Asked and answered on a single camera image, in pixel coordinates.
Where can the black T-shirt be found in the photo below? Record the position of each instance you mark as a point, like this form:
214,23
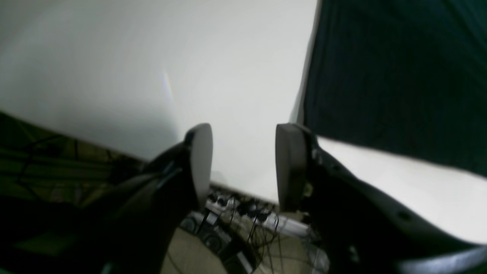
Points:
404,76

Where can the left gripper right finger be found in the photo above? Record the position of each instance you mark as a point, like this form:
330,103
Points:
363,230

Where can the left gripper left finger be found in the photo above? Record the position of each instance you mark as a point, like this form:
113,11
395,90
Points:
137,220

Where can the white power strip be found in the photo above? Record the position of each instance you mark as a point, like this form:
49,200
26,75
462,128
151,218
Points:
249,210

